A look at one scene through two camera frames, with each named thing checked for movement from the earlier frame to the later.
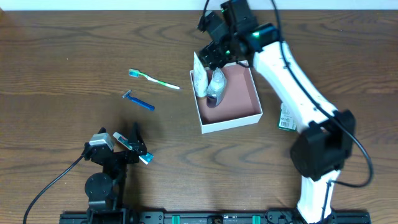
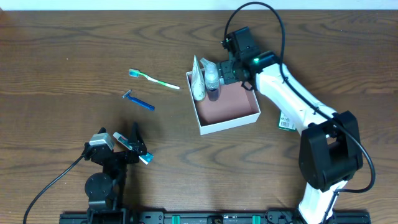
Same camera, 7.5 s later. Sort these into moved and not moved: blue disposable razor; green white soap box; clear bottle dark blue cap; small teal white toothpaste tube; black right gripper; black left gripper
Moved: clear bottle dark blue cap; black right gripper
Not moved: green white soap box; small teal white toothpaste tube; blue disposable razor; black left gripper
